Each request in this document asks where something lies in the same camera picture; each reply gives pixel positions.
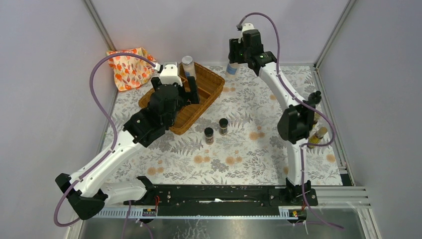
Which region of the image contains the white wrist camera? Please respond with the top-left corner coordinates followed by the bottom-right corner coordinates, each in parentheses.
top-left (159, 61), bottom-right (183, 86)
top-left (240, 23), bottom-right (255, 36)

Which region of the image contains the dark spice jar right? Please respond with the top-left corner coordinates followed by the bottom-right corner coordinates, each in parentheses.
top-left (218, 118), bottom-right (228, 135)

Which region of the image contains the yellow label sauce bottle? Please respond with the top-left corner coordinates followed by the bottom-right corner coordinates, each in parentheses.
top-left (308, 126), bottom-right (328, 148)

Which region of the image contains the dark spice jar left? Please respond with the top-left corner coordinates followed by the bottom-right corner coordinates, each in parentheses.
top-left (204, 127), bottom-right (214, 145)

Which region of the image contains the purple cable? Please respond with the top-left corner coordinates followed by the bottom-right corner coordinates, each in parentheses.
top-left (236, 12), bottom-right (345, 230)
top-left (53, 52), bottom-right (159, 239)

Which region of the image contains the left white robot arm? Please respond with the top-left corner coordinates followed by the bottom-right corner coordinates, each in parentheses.
top-left (54, 77), bottom-right (200, 224)

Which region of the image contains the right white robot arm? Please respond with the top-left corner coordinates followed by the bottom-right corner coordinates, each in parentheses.
top-left (228, 23), bottom-right (316, 205)

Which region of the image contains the blue label pellet jar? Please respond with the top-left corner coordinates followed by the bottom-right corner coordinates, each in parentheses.
top-left (182, 55), bottom-right (197, 79)
top-left (225, 62), bottom-right (240, 79)

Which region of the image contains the aluminium frame rail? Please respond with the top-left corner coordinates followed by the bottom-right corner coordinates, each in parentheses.
top-left (82, 0), bottom-right (116, 51)

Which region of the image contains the orange floral cloth bag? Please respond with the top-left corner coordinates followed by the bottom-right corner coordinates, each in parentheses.
top-left (107, 56), bottom-right (154, 92)

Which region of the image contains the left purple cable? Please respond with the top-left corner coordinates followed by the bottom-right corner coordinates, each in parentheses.
top-left (53, 52), bottom-right (159, 239)

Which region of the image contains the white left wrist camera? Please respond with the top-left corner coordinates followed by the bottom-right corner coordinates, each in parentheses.
top-left (159, 61), bottom-right (183, 86)

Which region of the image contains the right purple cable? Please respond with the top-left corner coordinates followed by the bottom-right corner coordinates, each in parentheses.
top-left (236, 12), bottom-right (345, 230)

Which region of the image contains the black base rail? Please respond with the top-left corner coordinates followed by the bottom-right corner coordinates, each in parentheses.
top-left (124, 184), bottom-right (318, 217)

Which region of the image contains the dark spice jar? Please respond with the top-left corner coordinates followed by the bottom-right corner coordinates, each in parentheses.
top-left (218, 118), bottom-right (228, 135)
top-left (204, 127), bottom-right (214, 145)

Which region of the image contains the floral patterned table mat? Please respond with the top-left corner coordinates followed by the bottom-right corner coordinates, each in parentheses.
top-left (93, 65), bottom-right (343, 186)

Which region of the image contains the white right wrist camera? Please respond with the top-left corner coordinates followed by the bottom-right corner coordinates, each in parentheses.
top-left (240, 23), bottom-right (255, 36)

